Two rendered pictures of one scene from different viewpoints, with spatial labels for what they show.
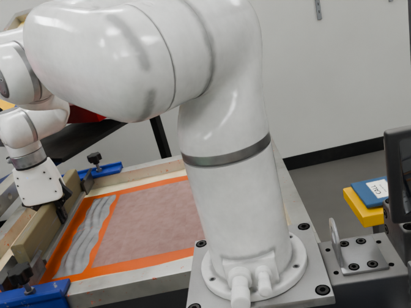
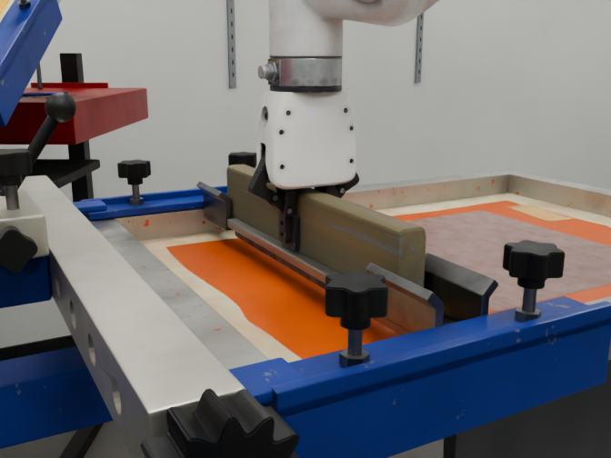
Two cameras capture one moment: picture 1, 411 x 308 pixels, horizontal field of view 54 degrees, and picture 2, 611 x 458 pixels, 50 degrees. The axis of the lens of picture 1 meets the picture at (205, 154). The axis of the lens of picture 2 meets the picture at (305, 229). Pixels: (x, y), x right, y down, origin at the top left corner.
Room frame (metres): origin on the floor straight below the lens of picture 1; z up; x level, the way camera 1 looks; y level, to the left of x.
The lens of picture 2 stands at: (0.35, 0.80, 1.20)
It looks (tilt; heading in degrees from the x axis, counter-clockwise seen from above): 15 degrees down; 326
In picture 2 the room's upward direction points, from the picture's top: straight up
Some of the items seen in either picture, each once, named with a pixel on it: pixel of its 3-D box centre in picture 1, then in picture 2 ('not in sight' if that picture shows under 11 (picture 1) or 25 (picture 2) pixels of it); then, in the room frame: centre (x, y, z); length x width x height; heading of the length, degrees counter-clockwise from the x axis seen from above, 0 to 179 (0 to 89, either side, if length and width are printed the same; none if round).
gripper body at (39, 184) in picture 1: (38, 178); (305, 131); (0.93, 0.41, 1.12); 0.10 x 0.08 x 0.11; 85
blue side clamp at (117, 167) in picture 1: (78, 183); (193, 215); (1.21, 0.42, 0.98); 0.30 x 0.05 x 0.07; 85
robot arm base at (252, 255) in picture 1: (241, 215); not in sight; (0.38, -0.02, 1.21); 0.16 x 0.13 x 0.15; 171
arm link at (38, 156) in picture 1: (25, 157); (299, 71); (0.93, 0.42, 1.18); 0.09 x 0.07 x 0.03; 85
